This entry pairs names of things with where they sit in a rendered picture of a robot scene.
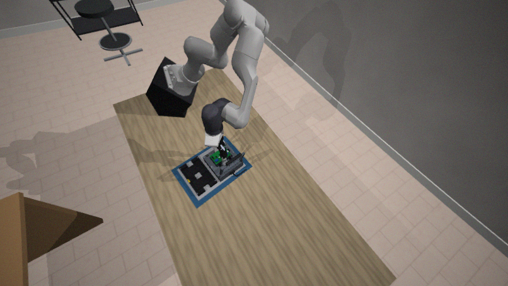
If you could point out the green circuit board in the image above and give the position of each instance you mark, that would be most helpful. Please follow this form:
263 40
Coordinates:
216 156

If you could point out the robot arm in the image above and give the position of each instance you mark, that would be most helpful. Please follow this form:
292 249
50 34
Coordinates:
241 19

